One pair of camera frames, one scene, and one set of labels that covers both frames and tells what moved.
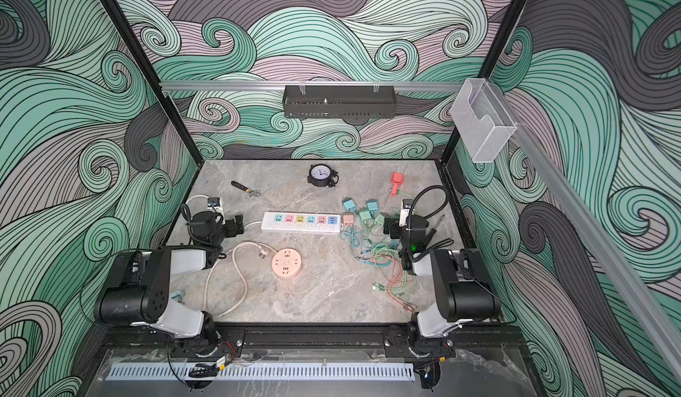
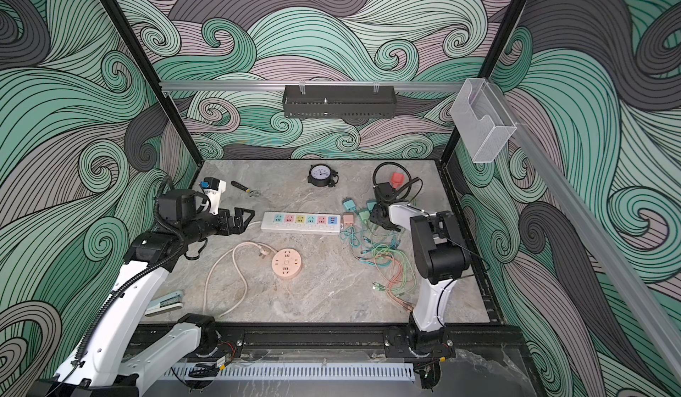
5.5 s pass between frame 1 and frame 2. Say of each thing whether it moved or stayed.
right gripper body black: moved
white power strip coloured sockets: stayed
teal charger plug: stayed
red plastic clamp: stayed
